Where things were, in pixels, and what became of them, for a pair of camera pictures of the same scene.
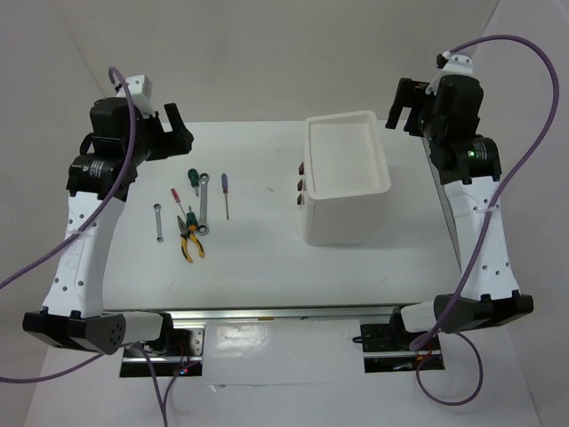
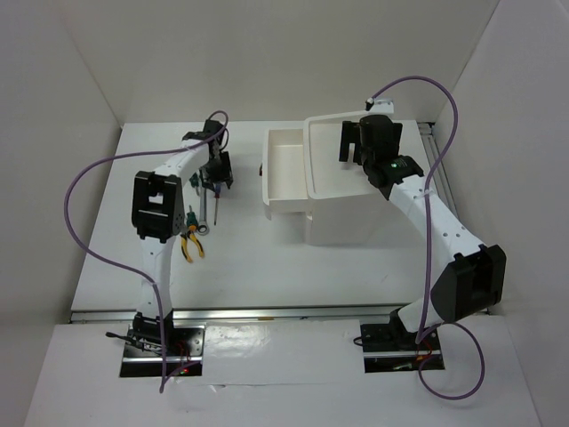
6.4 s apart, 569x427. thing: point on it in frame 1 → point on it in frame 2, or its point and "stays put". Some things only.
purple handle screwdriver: (225, 188) → (217, 195)
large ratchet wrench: (203, 228) stays put
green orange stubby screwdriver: (191, 221) stays put
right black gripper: (409, 93) → (349, 134)
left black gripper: (171, 143) → (223, 175)
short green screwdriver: (194, 178) stays put
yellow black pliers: (184, 236) stays put
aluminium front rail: (201, 315) stays put
